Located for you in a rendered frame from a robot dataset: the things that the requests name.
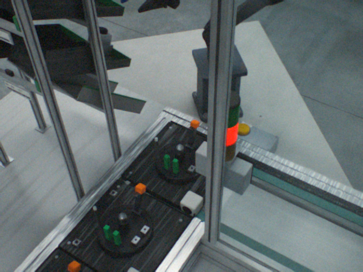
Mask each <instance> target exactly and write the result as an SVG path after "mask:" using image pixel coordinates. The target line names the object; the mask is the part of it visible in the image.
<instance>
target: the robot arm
mask: <svg viewBox="0 0 363 272"><path fill-rule="evenodd" d="M120 1H121V3H125V2H127V1H129V0H120ZM179 4H180V0H146V1H145V2H144V3H143V4H142V5H141V6H140V7H139V9H138V12H139V13H142V12H146V11H150V10H153V9H159V8H167V6H170V7H172V8H174V9H176V8H177V7H178V6H179ZM203 29H204V31H203V32H202V38H203V40H204V41H205V44H206V45H207V58H208V61H209V62H210V29H211V19H210V20H209V21H208V22H207V24H205V26H204V27H203Z"/></svg>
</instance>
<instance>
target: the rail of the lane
mask: <svg viewBox="0 0 363 272"><path fill-rule="evenodd" d="M159 115H161V116H163V117H164V119H165V118H167V119H168V120H171V123H173V124H175V125H177V126H180V127H182V128H184V129H186V130H187V128H189V127H190V125H191V121H193V120H196V121H199V120H197V119H195V118H194V117H191V116H189V115H186V114H184V113H181V112H179V111H177V110H175V109H172V108H170V107H167V106H166V107H165V108H164V109H163V110H162V111H161V112H160V113H159ZM199 122H200V124H199V127H198V128H197V131H196V134H198V135H200V136H202V137H203V138H205V139H207V127H208V124H206V123H204V122H202V121H199Z"/></svg>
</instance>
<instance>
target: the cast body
mask: <svg viewBox="0 0 363 272"><path fill-rule="evenodd" d="M99 30H100V36H101V40H102V46H103V52H104V55H105V56H107V55H111V54H112V49H113V44H111V38H112V35H111V34H109V33H108V30H107V29H106V28H105V27H102V26H99ZM87 45H88V46H89V47H90V48H91V44H90V39H89V36H88V40H86V42H85V46H87Z"/></svg>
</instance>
